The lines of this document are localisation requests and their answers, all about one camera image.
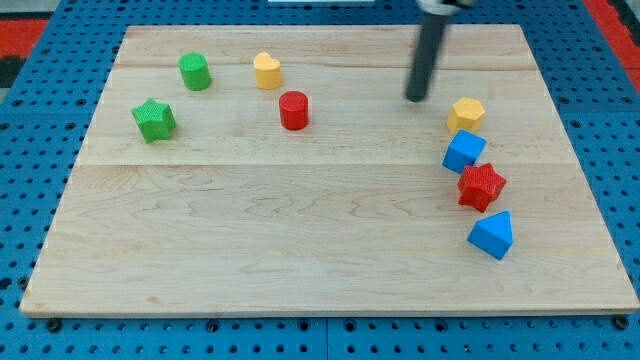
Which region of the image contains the silver rod mount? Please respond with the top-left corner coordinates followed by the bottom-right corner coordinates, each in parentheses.
top-left (416, 0), bottom-right (474, 16)

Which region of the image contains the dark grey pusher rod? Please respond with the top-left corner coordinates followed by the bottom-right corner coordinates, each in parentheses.
top-left (405, 12), bottom-right (448, 102)

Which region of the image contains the yellow hexagon block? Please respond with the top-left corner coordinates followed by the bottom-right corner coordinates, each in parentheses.
top-left (446, 97), bottom-right (486, 135)

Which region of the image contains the blue cube block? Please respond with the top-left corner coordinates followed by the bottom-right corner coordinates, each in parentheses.
top-left (442, 130), bottom-right (487, 174)

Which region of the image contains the red cylinder block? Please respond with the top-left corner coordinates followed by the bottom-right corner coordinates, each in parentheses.
top-left (278, 90), bottom-right (309, 131)

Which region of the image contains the red star block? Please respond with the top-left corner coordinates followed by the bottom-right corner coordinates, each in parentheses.
top-left (457, 163), bottom-right (507, 213)

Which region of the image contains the yellow heart block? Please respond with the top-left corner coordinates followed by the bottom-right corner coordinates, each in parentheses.
top-left (253, 52), bottom-right (282, 90)

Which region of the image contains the wooden board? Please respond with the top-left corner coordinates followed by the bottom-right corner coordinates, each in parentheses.
top-left (20, 25), bottom-right (639, 318)

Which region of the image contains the blue pentagon block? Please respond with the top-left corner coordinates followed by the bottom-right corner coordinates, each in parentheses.
top-left (467, 211), bottom-right (514, 260)

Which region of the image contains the green cylinder block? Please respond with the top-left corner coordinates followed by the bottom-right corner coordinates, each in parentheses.
top-left (178, 52), bottom-right (211, 91)

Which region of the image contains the green star block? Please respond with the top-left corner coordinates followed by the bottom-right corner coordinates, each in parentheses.
top-left (131, 98), bottom-right (176, 143)

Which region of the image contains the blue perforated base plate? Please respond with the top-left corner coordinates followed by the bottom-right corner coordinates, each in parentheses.
top-left (1, 0), bottom-right (639, 359)

